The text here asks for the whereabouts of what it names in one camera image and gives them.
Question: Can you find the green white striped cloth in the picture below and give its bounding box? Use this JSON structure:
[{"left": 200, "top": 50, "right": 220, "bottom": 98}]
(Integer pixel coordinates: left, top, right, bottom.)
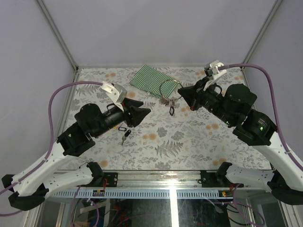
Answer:
[{"left": 130, "top": 65, "right": 174, "bottom": 98}]

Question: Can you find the silver key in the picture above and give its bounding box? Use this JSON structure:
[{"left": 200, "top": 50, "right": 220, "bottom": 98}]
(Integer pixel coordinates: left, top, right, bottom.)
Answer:
[{"left": 121, "top": 136, "right": 126, "bottom": 145}]

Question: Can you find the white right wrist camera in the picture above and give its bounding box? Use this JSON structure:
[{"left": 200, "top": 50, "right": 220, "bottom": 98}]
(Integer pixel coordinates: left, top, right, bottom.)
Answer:
[{"left": 202, "top": 60, "right": 227, "bottom": 91}]

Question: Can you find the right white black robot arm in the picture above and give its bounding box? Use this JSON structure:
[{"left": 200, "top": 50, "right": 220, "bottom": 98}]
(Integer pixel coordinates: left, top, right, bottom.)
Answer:
[{"left": 178, "top": 79, "right": 303, "bottom": 205}]

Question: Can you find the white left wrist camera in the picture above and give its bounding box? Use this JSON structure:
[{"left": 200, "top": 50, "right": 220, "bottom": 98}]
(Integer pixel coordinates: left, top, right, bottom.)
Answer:
[{"left": 101, "top": 81, "right": 127, "bottom": 112}]

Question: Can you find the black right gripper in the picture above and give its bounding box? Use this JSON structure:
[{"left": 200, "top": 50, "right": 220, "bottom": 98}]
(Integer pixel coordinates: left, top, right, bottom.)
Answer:
[{"left": 178, "top": 75, "right": 235, "bottom": 126}]

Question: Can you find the white slotted cable duct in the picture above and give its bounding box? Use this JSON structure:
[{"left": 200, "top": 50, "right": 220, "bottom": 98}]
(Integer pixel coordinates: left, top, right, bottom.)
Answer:
[{"left": 53, "top": 188, "right": 233, "bottom": 200}]

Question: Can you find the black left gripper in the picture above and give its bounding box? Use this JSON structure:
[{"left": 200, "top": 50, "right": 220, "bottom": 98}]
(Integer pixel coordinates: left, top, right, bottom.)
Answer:
[{"left": 94, "top": 98, "right": 152, "bottom": 139}]

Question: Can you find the aluminium mounting rail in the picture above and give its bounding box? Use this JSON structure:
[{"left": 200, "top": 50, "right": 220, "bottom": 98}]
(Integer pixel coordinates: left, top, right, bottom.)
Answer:
[{"left": 54, "top": 169, "right": 292, "bottom": 190}]

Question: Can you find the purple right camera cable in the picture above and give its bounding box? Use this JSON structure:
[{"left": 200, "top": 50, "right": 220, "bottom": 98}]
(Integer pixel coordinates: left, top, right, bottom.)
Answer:
[{"left": 219, "top": 63, "right": 303, "bottom": 171}]

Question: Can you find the black tag on keyring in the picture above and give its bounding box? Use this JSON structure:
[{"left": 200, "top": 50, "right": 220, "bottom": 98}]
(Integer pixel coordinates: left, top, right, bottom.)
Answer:
[{"left": 169, "top": 105, "right": 175, "bottom": 116}]

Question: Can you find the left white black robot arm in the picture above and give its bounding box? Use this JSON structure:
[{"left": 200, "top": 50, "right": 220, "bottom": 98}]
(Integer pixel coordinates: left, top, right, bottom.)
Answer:
[{"left": 1, "top": 98, "right": 151, "bottom": 211}]

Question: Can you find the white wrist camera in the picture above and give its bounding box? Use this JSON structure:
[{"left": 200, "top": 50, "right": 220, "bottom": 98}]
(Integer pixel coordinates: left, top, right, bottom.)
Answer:
[
  {"left": 101, "top": 81, "right": 127, "bottom": 112},
  {"left": 202, "top": 60, "right": 227, "bottom": 91}
]

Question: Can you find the large silver keyring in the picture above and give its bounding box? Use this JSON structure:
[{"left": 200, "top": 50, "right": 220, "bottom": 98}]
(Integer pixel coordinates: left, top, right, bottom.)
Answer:
[{"left": 159, "top": 79, "right": 183, "bottom": 106}]

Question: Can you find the glossy black key tag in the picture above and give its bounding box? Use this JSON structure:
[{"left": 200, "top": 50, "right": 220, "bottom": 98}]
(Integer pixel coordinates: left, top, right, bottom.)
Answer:
[{"left": 124, "top": 130, "right": 132, "bottom": 137}]

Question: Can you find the black tag with white label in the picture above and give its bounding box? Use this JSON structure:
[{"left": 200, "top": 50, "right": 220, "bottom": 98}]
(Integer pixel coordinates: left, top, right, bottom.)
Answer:
[{"left": 118, "top": 127, "right": 127, "bottom": 131}]

